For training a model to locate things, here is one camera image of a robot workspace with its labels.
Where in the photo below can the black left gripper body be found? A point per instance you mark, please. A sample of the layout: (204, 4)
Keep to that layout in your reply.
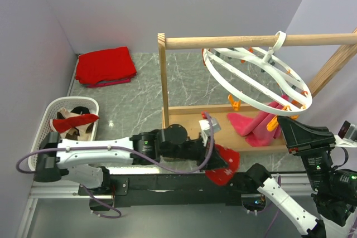
(194, 149)

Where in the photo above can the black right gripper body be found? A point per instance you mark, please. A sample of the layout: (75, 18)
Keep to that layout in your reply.
(310, 149)

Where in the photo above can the red sock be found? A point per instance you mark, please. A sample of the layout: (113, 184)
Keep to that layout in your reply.
(62, 125)
(222, 175)

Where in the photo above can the cream brown striped sock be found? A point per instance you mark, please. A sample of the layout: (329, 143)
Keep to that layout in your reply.
(81, 129)

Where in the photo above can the black striped sock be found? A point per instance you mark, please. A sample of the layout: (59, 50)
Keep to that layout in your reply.
(80, 110)

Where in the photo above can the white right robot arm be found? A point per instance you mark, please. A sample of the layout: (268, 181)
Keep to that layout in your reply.
(333, 187)

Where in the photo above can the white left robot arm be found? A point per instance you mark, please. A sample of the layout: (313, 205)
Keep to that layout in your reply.
(73, 160)

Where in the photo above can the white round clip hanger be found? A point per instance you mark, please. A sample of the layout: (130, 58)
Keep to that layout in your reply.
(257, 77)

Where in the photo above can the orange clip right rim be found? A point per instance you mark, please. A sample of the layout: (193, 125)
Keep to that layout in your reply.
(273, 124)

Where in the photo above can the pink hanging cloth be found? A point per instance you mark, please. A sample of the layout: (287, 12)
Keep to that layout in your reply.
(254, 130)

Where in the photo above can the orange clip front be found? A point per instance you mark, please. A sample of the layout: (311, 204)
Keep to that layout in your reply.
(203, 59)

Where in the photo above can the folded red cloth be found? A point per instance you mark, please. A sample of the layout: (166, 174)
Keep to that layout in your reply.
(105, 67)

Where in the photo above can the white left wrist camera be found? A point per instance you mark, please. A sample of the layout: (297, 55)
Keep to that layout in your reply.
(209, 126)

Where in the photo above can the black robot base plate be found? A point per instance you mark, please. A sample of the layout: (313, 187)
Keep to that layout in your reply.
(174, 189)

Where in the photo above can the aluminium frame rail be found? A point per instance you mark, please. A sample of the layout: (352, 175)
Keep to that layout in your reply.
(50, 206)

